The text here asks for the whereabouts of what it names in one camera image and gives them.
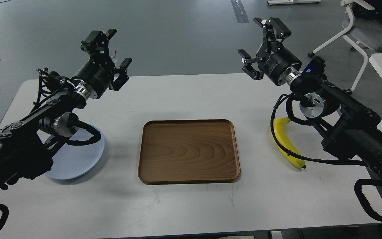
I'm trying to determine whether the yellow banana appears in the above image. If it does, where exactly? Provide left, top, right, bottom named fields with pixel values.
left=273, top=118, right=306, bottom=169

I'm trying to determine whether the brown wooden tray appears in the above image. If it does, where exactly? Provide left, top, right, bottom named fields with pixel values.
left=137, top=119, right=241, bottom=185

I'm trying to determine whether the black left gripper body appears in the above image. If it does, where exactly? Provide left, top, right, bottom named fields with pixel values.
left=72, top=53, right=115, bottom=99

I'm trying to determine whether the white grey office chair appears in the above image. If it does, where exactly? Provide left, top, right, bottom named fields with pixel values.
left=308, top=0, right=382, bottom=91

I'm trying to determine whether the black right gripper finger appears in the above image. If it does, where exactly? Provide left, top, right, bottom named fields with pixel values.
left=253, top=18, right=292, bottom=56
left=238, top=49, right=268, bottom=80

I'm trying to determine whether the light blue round plate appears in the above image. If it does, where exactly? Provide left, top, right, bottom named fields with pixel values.
left=44, top=126, right=105, bottom=180

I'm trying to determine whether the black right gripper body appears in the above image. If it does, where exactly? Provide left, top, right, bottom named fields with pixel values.
left=258, top=46, right=302, bottom=86

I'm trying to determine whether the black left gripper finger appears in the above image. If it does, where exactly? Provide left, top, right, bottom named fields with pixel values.
left=109, top=58, right=133, bottom=91
left=80, top=29, right=117, bottom=58

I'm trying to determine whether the white table base bar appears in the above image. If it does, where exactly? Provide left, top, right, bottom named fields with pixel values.
left=267, top=0, right=321, bottom=6

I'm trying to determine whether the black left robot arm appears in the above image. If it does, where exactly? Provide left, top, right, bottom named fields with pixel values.
left=0, top=29, right=132, bottom=231

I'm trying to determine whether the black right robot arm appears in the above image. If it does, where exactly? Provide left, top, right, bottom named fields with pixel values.
left=238, top=18, right=382, bottom=222

